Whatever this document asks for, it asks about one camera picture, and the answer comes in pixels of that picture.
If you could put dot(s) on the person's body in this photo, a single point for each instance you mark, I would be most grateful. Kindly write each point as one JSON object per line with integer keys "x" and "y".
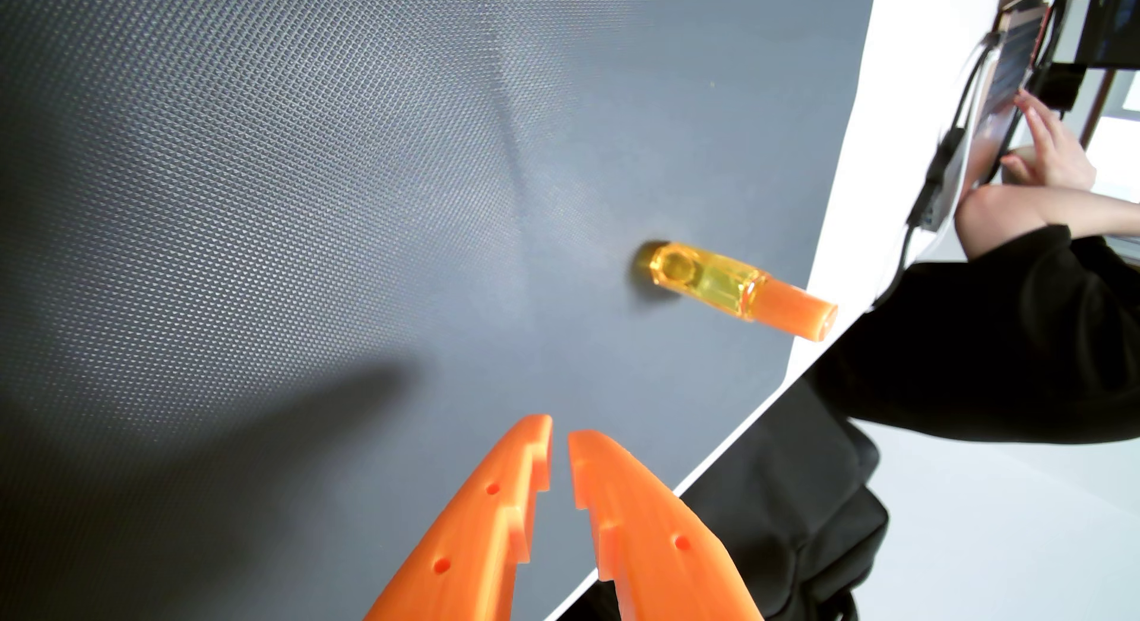
{"x": 1024, "y": 354}

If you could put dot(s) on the black fabric bag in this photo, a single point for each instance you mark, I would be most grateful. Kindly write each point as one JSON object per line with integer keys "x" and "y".
{"x": 784, "y": 496}

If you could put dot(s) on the person's hand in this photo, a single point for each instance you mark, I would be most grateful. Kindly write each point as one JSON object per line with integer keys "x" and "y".
{"x": 1060, "y": 162}

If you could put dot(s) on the yellow eyedrops bottle orange cap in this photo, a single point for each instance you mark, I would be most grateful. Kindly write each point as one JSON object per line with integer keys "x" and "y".
{"x": 721, "y": 284}

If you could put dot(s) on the grey textured mat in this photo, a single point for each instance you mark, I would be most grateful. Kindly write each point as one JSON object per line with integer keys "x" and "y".
{"x": 312, "y": 202}

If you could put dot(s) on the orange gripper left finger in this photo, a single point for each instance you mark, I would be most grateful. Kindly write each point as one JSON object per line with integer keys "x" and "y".
{"x": 472, "y": 550}

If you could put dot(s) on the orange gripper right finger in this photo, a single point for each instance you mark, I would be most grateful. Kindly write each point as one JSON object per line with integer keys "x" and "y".
{"x": 650, "y": 550}

